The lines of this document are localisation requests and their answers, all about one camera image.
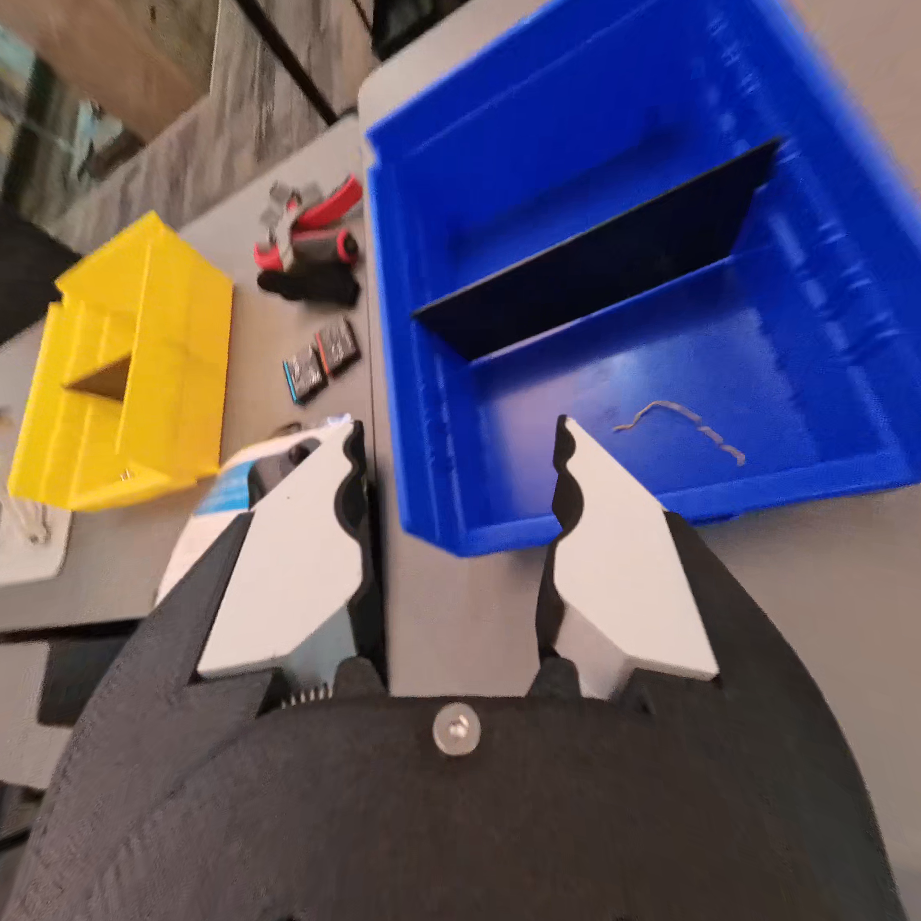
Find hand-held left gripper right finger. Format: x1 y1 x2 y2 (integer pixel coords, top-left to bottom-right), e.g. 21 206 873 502
534 413 722 700

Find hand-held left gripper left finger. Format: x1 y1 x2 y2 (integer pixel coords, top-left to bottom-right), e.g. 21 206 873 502
194 419 386 683

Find blue storage bin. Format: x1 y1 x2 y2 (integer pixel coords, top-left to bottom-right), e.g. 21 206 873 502
363 0 921 561

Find black zip pouch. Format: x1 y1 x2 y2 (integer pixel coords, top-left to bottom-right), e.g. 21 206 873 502
248 430 325 508

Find white paper sheet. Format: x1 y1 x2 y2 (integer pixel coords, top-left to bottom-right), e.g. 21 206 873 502
154 421 354 605

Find grey twist tie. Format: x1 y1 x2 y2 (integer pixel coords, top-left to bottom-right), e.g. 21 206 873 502
612 399 748 467

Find small black box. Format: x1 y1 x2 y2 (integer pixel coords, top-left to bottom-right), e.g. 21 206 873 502
281 342 330 405
314 319 361 377

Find yellow divided storage bin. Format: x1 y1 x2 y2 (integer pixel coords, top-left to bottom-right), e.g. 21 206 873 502
6 210 236 513

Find black rounded object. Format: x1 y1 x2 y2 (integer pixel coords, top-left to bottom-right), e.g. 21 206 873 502
256 260 362 310

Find black bin divider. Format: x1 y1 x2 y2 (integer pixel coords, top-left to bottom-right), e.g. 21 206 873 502
412 137 784 363

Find red handled pliers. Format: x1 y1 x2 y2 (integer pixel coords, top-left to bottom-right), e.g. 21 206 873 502
252 173 365 273

